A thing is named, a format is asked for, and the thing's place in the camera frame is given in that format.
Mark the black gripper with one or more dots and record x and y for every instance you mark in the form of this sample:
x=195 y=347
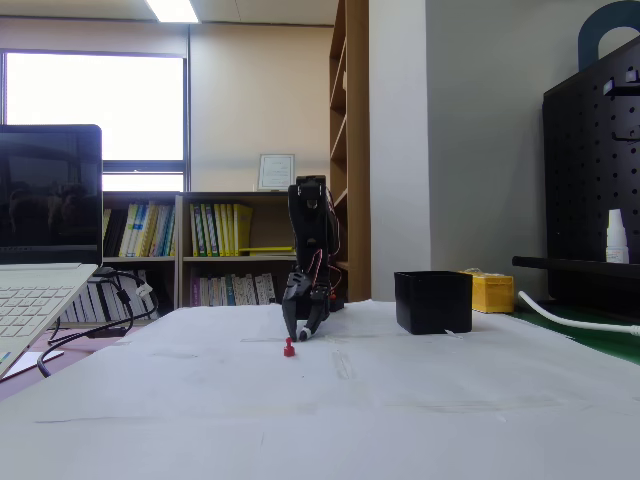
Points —
x=300 y=291

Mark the small red pawn piece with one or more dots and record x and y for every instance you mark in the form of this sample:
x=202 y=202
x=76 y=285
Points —
x=289 y=350

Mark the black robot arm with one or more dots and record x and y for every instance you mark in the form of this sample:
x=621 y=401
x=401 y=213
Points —
x=307 y=225

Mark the black square container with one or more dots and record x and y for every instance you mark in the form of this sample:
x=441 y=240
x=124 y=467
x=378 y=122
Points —
x=432 y=305

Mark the yellow cardboard box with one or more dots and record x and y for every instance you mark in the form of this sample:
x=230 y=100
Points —
x=492 y=295

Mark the flat yellow book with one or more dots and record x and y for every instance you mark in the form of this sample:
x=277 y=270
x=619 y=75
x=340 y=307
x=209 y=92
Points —
x=267 y=250

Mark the wide low wooden bookshelf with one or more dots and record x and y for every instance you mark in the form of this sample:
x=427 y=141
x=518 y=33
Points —
x=270 y=220

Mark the taped white paper sheets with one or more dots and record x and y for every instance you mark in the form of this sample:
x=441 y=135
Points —
x=320 y=415

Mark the framed certificate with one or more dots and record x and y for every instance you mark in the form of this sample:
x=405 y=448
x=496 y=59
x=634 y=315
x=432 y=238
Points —
x=276 y=172

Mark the tall wooden bookshelf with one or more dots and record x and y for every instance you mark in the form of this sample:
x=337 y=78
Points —
x=356 y=150

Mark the narrow low wooden bookshelf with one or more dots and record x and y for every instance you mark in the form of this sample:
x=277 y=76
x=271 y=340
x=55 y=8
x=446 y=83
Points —
x=140 y=260

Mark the black pegboard rod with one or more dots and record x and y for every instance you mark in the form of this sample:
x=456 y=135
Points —
x=550 y=263

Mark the white paper note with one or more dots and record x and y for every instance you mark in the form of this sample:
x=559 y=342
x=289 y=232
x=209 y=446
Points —
x=35 y=361

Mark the white laptop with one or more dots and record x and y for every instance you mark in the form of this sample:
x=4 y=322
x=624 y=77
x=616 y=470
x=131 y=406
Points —
x=45 y=200

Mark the window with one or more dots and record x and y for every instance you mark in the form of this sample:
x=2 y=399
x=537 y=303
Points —
x=95 y=100

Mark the black pegboard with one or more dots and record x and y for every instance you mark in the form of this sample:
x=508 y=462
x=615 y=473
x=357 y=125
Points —
x=575 y=175

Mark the green desk mat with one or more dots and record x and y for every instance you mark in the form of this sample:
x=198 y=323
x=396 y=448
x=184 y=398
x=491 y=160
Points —
x=620 y=345

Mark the white dropper bottle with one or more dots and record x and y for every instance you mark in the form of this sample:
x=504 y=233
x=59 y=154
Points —
x=616 y=240

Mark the ceiling light panel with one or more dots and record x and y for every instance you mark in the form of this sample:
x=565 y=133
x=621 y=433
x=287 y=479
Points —
x=172 y=10

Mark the teal arch shape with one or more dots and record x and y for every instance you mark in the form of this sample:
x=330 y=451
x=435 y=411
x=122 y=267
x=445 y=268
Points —
x=587 y=35

